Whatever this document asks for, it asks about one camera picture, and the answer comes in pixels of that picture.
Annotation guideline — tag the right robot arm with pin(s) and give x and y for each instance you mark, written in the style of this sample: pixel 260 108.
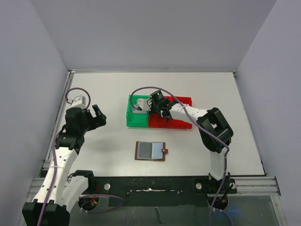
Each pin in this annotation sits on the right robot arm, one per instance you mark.
pixel 214 129

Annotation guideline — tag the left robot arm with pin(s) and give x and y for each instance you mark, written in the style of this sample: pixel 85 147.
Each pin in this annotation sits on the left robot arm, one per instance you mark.
pixel 53 202

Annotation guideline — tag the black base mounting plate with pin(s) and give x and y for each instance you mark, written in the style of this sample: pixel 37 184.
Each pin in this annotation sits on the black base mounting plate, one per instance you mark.
pixel 198 191

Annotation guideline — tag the brown leather card holder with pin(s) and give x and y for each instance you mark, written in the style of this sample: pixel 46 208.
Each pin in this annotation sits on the brown leather card holder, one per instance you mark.
pixel 150 151

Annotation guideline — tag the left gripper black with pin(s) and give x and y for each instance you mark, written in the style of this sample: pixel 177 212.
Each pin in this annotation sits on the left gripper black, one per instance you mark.
pixel 93 119

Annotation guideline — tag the green plastic bin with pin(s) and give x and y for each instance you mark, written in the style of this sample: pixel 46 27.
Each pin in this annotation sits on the green plastic bin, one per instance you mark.
pixel 136 118

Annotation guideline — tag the red right bin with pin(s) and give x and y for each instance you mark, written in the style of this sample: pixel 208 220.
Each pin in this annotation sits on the red right bin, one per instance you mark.
pixel 177 124

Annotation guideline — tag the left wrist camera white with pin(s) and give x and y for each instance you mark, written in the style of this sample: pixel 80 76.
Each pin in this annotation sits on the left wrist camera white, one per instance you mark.
pixel 79 102

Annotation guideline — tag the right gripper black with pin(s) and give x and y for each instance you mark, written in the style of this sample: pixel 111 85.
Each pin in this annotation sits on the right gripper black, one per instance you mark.
pixel 148 105

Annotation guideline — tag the red bin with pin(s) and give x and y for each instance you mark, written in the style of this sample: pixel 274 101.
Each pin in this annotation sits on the red bin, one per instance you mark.
pixel 161 121
pixel 177 124

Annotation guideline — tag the red middle bin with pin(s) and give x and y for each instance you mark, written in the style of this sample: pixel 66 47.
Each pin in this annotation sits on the red middle bin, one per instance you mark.
pixel 161 121

